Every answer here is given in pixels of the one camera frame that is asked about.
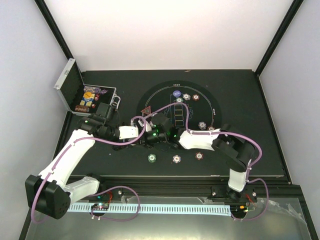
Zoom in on green poker chip stack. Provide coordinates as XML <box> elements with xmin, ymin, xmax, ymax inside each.
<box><xmin>147</xmin><ymin>153</ymin><xmax>157</xmax><ymax>163</ymax></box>

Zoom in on blue white poker chip stack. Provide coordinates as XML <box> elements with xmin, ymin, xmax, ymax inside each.
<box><xmin>172</xmin><ymin>155</ymin><xmax>181</xmax><ymax>164</ymax></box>

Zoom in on green chips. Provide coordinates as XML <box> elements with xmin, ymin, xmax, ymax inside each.
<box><xmin>175</xmin><ymin>97</ymin><xmax>184</xmax><ymax>103</ymax></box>

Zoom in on blue chips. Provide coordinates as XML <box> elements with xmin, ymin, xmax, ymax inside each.
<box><xmin>198</xmin><ymin>121</ymin><xmax>207</xmax><ymax>130</ymax></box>
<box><xmin>182</xmin><ymin>93</ymin><xmax>191</xmax><ymax>101</ymax></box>

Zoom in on orange black poker chip stack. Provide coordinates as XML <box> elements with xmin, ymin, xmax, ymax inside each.
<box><xmin>195</xmin><ymin>152</ymin><xmax>204</xmax><ymax>160</ymax></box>

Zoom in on orange chips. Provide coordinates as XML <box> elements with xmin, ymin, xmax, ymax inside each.
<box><xmin>192</xmin><ymin>94</ymin><xmax>200</xmax><ymax>101</ymax></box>
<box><xmin>207</xmin><ymin>126</ymin><xmax>215</xmax><ymax>131</ymax></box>

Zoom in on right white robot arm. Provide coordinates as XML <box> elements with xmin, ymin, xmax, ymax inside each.
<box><xmin>141</xmin><ymin>124</ymin><xmax>262</xmax><ymax>202</ymax></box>

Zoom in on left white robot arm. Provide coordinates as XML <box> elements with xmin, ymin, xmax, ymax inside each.
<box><xmin>25</xmin><ymin>103</ymin><xmax>139</xmax><ymax>223</ymax></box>

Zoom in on red triangular marker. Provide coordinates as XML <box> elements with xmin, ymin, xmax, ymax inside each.
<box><xmin>140</xmin><ymin>105</ymin><xmax>152</xmax><ymax>117</ymax></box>

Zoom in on round black poker mat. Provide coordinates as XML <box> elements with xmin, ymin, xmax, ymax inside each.
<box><xmin>136</xmin><ymin>80</ymin><xmax>222</xmax><ymax>154</ymax></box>

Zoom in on purple round button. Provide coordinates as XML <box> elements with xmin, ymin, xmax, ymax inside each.
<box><xmin>172</xmin><ymin>90</ymin><xmax>182</xmax><ymax>98</ymax></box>

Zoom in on brown chip row in case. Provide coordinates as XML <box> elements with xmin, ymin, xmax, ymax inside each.
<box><xmin>75</xmin><ymin>105</ymin><xmax>90</xmax><ymax>113</ymax></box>

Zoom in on yellow blue card box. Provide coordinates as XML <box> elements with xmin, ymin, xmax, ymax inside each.
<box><xmin>79</xmin><ymin>91</ymin><xmax>96</xmax><ymax>107</ymax></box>

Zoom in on aluminium poker case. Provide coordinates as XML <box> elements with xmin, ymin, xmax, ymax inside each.
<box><xmin>54</xmin><ymin>58</ymin><xmax>121</xmax><ymax>117</ymax></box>

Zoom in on purple chip row in case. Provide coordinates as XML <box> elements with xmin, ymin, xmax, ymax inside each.
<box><xmin>83</xmin><ymin>85</ymin><xmax>108</xmax><ymax>95</ymax></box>

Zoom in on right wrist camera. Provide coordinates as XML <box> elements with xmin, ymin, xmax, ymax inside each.
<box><xmin>151</xmin><ymin>113</ymin><xmax>173</xmax><ymax>133</ymax></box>

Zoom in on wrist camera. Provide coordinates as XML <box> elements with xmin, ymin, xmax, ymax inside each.
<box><xmin>118</xmin><ymin>126</ymin><xmax>139</xmax><ymax>140</ymax></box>
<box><xmin>151</xmin><ymin>113</ymin><xmax>173</xmax><ymax>133</ymax></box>

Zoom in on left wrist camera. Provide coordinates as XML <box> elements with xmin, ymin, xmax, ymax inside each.
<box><xmin>118</xmin><ymin>126</ymin><xmax>139</xmax><ymax>140</ymax></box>

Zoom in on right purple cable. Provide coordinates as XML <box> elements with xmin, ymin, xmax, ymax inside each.
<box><xmin>144</xmin><ymin>101</ymin><xmax>270</xmax><ymax>222</ymax></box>

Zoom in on purple cable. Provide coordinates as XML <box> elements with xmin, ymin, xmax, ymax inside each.
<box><xmin>144</xmin><ymin>101</ymin><xmax>270</xmax><ymax>222</ymax></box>
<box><xmin>31</xmin><ymin>116</ymin><xmax>148</xmax><ymax>224</ymax></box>

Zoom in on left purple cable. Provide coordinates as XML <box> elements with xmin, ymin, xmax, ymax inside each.
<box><xmin>31</xmin><ymin>116</ymin><xmax>148</xmax><ymax>224</ymax></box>

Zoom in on white slotted cable duct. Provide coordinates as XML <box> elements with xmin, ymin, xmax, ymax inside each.
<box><xmin>67</xmin><ymin>202</ymin><xmax>231</xmax><ymax>217</ymax></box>

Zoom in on black aluminium rail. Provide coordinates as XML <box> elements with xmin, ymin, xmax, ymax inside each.
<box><xmin>67</xmin><ymin>174</ymin><xmax>303</xmax><ymax>203</ymax></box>

